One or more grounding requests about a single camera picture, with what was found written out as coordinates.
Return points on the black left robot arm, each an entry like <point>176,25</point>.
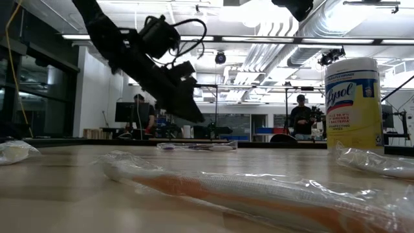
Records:
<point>97,29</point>

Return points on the purple toothbrush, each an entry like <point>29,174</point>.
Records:
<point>200,147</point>

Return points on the black computer monitor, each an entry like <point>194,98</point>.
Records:
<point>126,111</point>

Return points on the background black robot arm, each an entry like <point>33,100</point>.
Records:
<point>317,114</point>
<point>220,130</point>

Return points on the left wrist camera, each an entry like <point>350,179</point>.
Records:
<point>158,37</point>

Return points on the silver ventilation duct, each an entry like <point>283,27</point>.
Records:
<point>307,53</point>

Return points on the blue storage bin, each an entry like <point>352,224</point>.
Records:
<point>263,130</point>

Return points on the white paper roll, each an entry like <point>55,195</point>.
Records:
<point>186,132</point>

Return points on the black monitor on stand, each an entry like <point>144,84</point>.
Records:
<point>387,116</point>

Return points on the yellow Lysol wipes canister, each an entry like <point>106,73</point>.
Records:
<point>352,106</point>

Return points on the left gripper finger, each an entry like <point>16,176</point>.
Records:
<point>181,108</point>
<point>192,100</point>

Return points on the black ceiling spotlight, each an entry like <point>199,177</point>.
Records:
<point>220,57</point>

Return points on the black aluminium table frame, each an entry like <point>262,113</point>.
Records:
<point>275,144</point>

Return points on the red storage bin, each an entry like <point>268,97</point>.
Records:
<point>278,130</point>

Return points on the orange toothbrush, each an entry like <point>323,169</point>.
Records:
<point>372,161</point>
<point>16,152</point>
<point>226,191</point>

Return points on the black beam with light strips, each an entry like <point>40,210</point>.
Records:
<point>216,39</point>

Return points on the black ceiling camera cluster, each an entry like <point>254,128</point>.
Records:
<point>331,55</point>

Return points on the person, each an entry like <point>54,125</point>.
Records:
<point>300,119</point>
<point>150,116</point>

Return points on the black chair back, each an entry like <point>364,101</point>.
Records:
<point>283,138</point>

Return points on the black background rig frame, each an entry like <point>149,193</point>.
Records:
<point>216,106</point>

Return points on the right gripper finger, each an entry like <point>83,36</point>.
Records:
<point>296,8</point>

